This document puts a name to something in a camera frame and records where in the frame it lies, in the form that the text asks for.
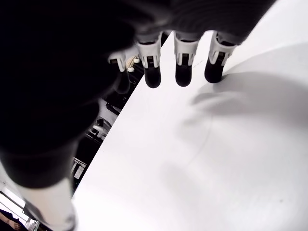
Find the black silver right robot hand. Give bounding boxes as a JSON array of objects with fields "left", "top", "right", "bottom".
[{"left": 0, "top": 0, "right": 277, "bottom": 231}]

